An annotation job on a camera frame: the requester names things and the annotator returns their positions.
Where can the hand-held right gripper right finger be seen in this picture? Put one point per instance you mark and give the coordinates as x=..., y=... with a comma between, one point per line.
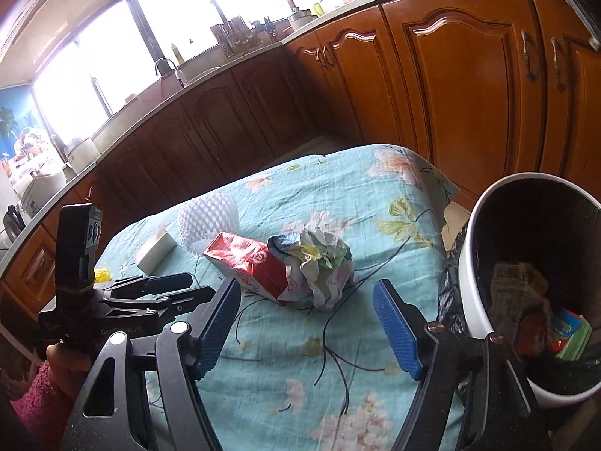
x=396, y=329

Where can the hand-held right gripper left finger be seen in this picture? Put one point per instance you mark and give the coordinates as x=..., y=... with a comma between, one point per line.
x=218, y=329

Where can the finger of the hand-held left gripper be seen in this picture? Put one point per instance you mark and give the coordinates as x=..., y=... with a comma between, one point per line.
x=164, y=282
x=188, y=297

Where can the red white carton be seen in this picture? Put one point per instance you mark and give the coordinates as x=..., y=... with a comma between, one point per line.
x=244, y=258

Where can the white round bin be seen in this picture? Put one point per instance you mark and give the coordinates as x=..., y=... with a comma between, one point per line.
x=469, y=291

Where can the printed paper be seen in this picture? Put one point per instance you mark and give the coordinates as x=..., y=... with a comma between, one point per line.
x=324, y=268

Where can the green box packet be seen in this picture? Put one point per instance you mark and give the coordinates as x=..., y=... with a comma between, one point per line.
x=514, y=286

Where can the red wrapper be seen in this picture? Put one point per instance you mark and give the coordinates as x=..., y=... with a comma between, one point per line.
x=533, y=333

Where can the white trash bin black liner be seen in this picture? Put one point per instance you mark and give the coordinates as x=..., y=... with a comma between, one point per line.
x=516, y=225

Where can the green blue printed packet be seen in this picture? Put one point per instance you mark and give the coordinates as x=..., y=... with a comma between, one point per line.
x=573, y=333

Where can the person's left forearm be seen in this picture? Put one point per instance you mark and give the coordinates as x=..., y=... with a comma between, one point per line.
x=33, y=404

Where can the white rectangular block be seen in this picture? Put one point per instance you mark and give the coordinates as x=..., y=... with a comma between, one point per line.
x=157, y=251

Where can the yellow foam fruit net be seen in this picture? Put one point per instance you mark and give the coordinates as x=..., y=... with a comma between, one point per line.
x=104, y=276

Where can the white rice cooker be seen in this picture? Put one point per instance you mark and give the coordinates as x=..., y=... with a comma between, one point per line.
x=44, y=190

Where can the dark kettle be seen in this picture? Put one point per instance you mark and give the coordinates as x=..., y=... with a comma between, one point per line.
x=13, y=221

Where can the teal floral tablecloth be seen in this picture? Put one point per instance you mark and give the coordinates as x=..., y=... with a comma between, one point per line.
x=291, y=352

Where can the large white foam fruit net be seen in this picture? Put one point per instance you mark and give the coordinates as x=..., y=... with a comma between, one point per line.
x=209, y=218

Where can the white round cooker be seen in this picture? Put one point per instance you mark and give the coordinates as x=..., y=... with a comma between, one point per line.
x=80, y=151

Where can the kitchen window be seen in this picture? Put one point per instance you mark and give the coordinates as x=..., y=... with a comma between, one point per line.
x=117, y=56

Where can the chrome faucet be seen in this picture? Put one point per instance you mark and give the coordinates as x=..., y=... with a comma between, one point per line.
x=162, y=61

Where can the kitchen sink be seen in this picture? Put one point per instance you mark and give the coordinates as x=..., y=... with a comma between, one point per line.
x=199, y=75

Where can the yellow bottle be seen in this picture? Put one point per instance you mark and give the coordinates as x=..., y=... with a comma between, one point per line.
x=175, y=50

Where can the utensil rack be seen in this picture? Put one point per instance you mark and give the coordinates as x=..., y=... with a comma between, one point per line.
x=232, y=35

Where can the wooden lower cabinets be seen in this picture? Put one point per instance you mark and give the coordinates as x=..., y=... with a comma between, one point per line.
x=469, y=80

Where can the dark scissors holder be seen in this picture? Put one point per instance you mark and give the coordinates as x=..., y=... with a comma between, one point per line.
x=268, y=28

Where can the small lidded white pot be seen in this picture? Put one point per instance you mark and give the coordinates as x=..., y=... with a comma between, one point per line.
x=299, y=18

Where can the green cup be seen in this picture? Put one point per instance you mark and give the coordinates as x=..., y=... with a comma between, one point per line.
x=319, y=8

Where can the speckled kitchen countertop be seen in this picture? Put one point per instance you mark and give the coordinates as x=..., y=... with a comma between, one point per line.
x=342, y=9

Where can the blue wall poster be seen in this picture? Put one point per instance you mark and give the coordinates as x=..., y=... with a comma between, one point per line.
x=14, y=122

